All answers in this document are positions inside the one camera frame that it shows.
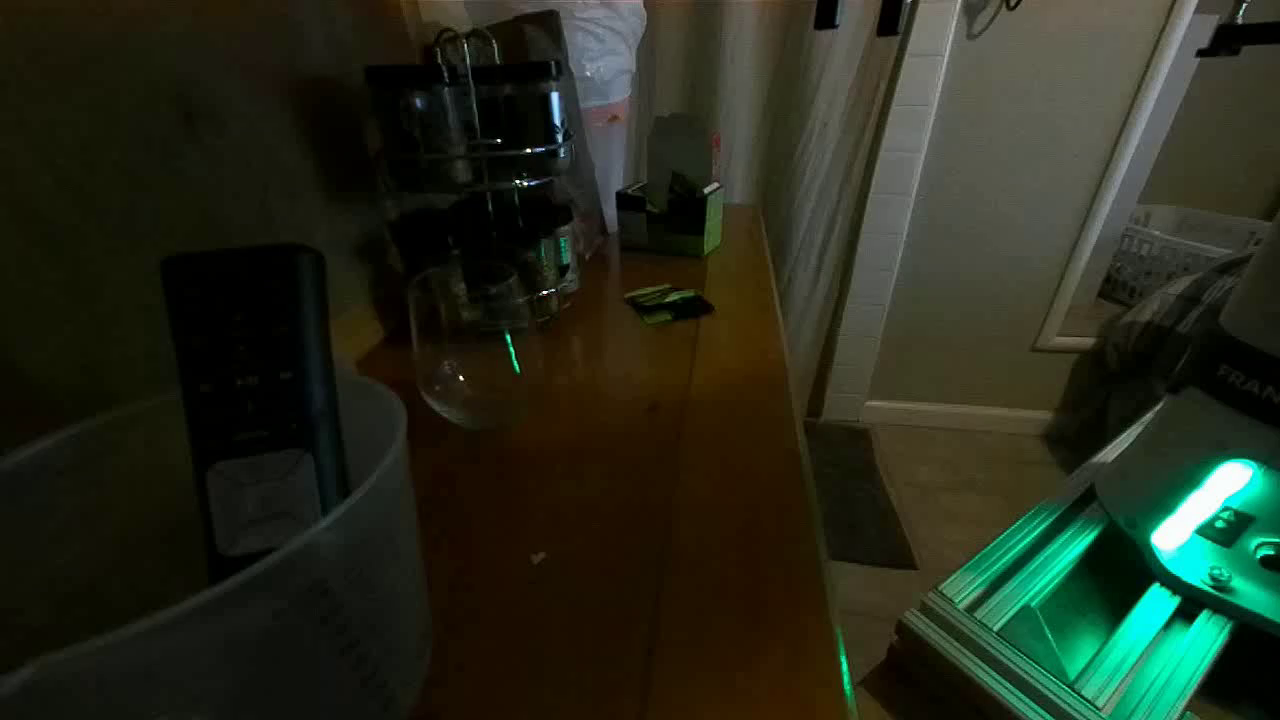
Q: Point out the white plastic bag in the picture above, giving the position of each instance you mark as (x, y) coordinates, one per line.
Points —
(604, 67)

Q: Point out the grey robot mounting plate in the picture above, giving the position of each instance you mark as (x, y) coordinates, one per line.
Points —
(1203, 514)

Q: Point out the aluminium extrusion frame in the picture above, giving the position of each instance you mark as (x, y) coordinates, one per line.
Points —
(1053, 612)

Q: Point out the black remote control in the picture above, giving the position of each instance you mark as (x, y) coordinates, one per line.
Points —
(255, 387)

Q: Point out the white door frame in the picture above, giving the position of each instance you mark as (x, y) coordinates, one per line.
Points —
(889, 202)

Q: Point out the black overhead bracket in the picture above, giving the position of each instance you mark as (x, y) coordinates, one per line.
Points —
(1243, 37)

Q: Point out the white laundry basket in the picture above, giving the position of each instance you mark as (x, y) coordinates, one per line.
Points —
(1173, 246)

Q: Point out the dark floor mat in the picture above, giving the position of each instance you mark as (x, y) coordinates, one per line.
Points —
(856, 495)

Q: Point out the white plastic tub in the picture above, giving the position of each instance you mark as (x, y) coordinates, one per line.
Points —
(333, 600)

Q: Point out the small white crumb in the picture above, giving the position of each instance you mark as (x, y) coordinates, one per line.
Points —
(539, 558)

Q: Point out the stemless clear glass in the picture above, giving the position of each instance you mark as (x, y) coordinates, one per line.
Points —
(475, 363)

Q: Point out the green box with grey flap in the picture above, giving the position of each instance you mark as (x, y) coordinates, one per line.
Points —
(673, 220)

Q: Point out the dark crumpled blanket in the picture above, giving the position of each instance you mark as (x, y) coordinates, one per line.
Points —
(1144, 364)

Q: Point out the white framed mirror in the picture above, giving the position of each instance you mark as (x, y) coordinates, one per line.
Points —
(1115, 175)

